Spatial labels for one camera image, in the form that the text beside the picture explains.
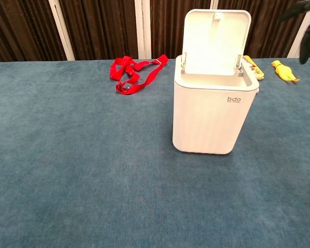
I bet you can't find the yellow snack box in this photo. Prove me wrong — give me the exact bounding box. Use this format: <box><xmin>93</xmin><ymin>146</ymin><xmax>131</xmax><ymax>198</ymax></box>
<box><xmin>242</xmin><ymin>55</ymin><xmax>266</xmax><ymax>80</ymax></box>

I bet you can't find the red fabric strap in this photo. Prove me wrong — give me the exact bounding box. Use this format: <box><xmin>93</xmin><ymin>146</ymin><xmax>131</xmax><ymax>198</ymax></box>
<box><xmin>108</xmin><ymin>53</ymin><xmax>169</xmax><ymax>96</ymax></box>

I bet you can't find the yellow rubber chicken toy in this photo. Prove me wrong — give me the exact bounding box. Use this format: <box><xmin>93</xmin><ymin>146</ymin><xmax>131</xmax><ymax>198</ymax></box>
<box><xmin>271</xmin><ymin>59</ymin><xmax>301</xmax><ymax>83</ymax></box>

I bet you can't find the white plastic trash bin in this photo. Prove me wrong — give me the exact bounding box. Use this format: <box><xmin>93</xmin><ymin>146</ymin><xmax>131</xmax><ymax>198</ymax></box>
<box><xmin>172</xmin><ymin>8</ymin><xmax>260</xmax><ymax>156</ymax></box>

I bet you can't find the dark brown curtain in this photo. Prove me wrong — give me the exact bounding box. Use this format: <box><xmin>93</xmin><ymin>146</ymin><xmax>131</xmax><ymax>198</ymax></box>
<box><xmin>0</xmin><ymin>0</ymin><xmax>310</xmax><ymax>64</ymax></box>

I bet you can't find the right black-white robot hand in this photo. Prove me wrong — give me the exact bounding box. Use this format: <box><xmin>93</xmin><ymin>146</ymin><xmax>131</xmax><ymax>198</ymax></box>
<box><xmin>278</xmin><ymin>0</ymin><xmax>310</xmax><ymax>65</ymax></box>

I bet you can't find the blue felt table mat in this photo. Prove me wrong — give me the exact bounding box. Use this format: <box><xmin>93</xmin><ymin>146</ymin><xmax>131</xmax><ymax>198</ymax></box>
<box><xmin>0</xmin><ymin>58</ymin><xmax>310</xmax><ymax>248</ymax></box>

